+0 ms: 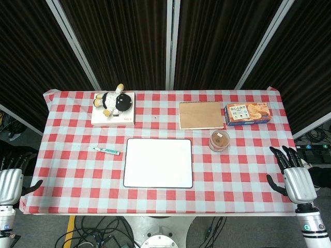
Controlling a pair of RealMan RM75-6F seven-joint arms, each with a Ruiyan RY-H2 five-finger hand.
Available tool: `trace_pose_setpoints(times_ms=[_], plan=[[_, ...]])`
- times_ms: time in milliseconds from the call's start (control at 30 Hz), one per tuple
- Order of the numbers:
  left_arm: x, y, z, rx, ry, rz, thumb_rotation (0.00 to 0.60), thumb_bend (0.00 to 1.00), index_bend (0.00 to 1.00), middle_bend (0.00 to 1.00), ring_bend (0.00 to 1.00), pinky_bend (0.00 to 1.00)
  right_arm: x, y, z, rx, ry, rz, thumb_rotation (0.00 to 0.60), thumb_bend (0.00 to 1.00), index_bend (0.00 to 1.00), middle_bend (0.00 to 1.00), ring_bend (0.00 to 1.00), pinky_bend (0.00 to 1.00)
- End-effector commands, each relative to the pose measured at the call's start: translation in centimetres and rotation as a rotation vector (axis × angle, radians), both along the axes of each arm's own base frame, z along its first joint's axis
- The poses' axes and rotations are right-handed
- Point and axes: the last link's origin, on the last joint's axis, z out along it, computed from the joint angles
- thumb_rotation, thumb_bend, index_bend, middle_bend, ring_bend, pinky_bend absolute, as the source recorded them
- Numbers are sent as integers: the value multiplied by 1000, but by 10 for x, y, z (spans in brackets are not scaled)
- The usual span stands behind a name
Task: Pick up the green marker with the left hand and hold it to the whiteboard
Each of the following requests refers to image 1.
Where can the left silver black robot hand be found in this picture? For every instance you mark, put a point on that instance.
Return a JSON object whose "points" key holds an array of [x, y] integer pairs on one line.
{"points": [[9, 180]]}

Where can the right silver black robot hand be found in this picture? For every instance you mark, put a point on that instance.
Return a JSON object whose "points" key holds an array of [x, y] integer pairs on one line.
{"points": [[297, 182]]}

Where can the teal white marker pen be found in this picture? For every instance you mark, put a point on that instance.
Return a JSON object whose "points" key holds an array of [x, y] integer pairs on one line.
{"points": [[106, 151]]}

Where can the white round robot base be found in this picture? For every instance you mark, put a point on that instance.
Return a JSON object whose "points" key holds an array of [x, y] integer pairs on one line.
{"points": [[158, 232]]}

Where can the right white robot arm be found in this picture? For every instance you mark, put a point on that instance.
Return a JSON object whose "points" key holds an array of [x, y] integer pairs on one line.
{"points": [[313, 224]]}

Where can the orange blue biscuit box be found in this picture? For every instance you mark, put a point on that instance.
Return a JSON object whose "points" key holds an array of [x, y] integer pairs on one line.
{"points": [[247, 113]]}

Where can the round clear snack container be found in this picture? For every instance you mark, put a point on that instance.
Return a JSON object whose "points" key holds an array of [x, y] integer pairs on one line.
{"points": [[219, 140]]}

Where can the brown spiral notebook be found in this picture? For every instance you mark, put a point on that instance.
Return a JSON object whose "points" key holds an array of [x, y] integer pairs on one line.
{"points": [[201, 115]]}

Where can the white flat box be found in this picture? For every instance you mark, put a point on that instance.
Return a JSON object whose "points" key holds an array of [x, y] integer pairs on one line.
{"points": [[113, 117]]}

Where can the red white checkered tablecloth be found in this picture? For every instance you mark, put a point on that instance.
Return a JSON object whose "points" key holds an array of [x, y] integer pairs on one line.
{"points": [[165, 180]]}

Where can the black white plush doll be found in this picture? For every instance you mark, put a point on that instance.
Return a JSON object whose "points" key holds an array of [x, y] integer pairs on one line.
{"points": [[113, 100]]}

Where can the grey partition frame post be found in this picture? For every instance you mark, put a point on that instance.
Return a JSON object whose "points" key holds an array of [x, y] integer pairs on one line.
{"points": [[172, 44], [311, 129], [266, 44], [18, 120], [73, 44]]}

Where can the white drawing board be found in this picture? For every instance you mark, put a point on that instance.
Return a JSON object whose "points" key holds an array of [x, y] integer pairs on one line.
{"points": [[158, 162]]}

